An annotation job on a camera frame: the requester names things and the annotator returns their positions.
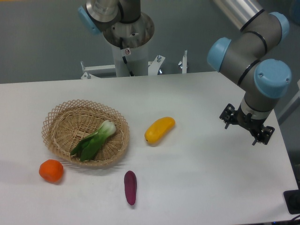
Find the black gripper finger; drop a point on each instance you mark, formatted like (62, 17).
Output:
(262, 134)
(229, 116)

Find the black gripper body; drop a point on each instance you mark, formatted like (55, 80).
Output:
(254, 126)

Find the green bok choy vegetable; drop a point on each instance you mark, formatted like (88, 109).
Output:
(89, 146)

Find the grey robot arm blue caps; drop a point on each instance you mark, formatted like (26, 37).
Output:
(241, 61)

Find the woven wicker basket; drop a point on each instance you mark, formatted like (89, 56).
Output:
(71, 121)

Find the black device at table edge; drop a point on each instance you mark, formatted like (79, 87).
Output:
(292, 200)

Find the yellow mango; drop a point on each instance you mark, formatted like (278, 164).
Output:
(159, 129)

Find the purple sweet potato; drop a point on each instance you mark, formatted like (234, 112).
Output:
(130, 186)

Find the orange fruit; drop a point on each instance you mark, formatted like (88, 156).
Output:
(51, 170)

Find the white metal base frame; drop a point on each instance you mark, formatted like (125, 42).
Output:
(154, 68)

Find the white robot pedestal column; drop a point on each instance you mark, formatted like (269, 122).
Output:
(129, 43)

